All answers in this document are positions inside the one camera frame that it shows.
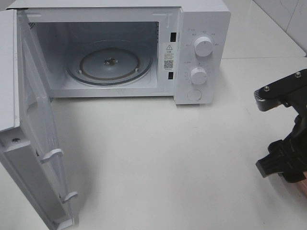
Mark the white timer knob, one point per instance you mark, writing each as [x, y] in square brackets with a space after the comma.
[198, 76]

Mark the white microwave oven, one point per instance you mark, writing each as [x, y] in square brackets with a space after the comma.
[172, 24]

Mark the round white door button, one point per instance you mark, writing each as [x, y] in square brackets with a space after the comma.
[194, 95]

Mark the upper white power knob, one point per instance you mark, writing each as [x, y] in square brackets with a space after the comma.
[203, 45]

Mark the pink round plate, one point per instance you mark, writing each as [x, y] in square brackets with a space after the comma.
[302, 185]

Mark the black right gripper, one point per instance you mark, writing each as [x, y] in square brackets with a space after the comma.
[288, 157]

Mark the glass microwave turntable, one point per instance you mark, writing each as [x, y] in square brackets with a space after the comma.
[110, 62]

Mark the white microwave door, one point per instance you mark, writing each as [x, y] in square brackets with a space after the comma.
[29, 145]

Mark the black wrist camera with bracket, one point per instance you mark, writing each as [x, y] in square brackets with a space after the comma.
[289, 91]

